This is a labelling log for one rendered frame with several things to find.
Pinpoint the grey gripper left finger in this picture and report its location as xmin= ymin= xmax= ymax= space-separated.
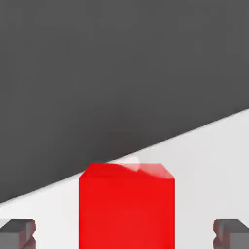
xmin=0 ymin=218 xmax=36 ymax=249

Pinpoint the small red cube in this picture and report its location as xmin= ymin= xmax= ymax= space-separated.
xmin=78 ymin=162 xmax=175 ymax=249

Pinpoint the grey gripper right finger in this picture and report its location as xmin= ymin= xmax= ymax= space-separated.
xmin=213 ymin=218 xmax=249 ymax=249

